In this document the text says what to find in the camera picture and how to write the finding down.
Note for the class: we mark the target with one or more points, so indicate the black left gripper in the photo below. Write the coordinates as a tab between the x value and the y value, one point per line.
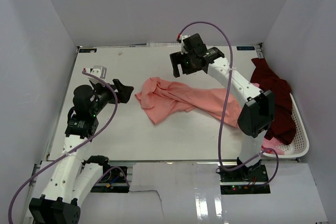
124	92

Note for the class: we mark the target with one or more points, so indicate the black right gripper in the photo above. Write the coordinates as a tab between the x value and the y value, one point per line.
178	59

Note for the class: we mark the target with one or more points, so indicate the salmon pink t shirt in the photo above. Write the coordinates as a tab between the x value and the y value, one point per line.
160	98

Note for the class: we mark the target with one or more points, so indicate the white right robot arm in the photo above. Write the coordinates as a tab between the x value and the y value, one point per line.
258	106

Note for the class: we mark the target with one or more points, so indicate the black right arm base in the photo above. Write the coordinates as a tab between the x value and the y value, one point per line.
238	183

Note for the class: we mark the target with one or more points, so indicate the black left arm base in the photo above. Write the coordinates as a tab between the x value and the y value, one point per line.
113	182

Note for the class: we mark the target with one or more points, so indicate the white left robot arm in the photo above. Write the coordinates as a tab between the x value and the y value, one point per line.
74	176

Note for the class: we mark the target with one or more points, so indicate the blue left table label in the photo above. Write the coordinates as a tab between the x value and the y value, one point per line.
87	50

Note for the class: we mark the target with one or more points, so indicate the blue table label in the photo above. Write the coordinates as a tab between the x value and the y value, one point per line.
245	48
87	50

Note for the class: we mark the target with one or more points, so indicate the blue right table label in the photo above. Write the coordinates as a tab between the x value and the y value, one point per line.
245	48

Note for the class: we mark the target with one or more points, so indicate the white paper sheets front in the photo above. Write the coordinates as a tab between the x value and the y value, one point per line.
190	193

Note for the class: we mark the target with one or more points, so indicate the light pink t shirt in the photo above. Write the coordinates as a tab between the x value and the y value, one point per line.
272	143

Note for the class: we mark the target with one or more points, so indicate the dark red t shirt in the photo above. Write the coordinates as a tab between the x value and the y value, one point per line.
283	127

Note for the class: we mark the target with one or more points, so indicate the white perforated laundry basket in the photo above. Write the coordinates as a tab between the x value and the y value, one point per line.
300	144

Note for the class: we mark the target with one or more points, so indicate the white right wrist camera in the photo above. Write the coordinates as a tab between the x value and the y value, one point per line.
181	40

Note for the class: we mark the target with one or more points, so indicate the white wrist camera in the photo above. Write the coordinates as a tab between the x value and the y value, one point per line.
181	40
98	71

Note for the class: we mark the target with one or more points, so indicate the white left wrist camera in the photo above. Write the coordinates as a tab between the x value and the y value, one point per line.
98	71

